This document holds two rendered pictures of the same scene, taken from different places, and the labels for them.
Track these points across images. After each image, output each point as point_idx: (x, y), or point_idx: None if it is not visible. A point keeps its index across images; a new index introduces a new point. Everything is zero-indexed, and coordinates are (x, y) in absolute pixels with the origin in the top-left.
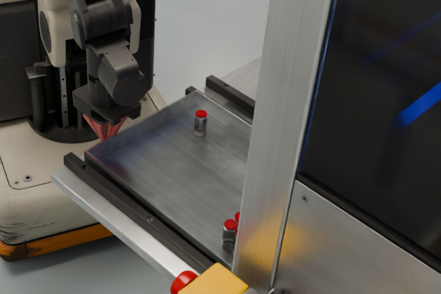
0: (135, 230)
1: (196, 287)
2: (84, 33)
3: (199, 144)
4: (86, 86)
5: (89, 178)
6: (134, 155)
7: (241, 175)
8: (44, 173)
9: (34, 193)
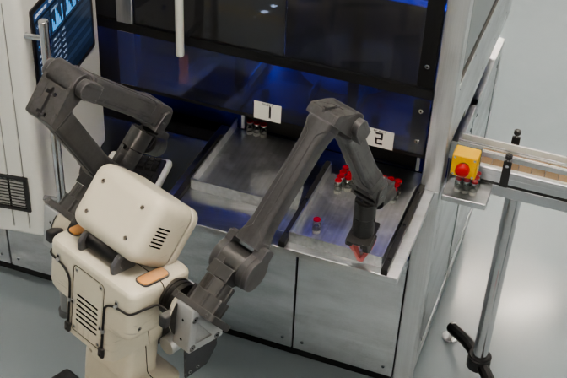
0: (409, 234)
1: (471, 155)
2: None
3: (326, 229)
4: (359, 242)
5: (394, 255)
6: None
7: (339, 208)
8: None
9: None
